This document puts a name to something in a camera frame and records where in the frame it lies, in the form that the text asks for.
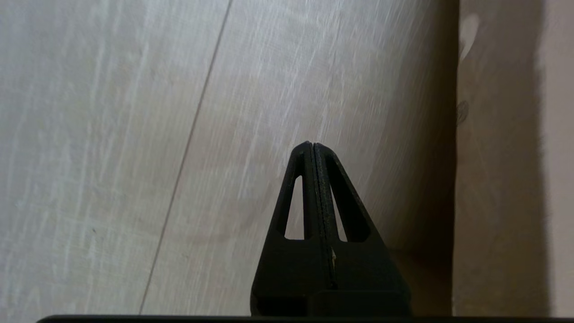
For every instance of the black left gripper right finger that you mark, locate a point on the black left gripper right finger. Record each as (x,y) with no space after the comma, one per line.
(363,269)

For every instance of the brown cardboard shoe box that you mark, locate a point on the brown cardboard shoe box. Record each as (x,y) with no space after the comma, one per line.
(497,179)

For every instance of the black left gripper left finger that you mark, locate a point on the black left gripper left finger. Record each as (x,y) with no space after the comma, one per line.
(291,269)

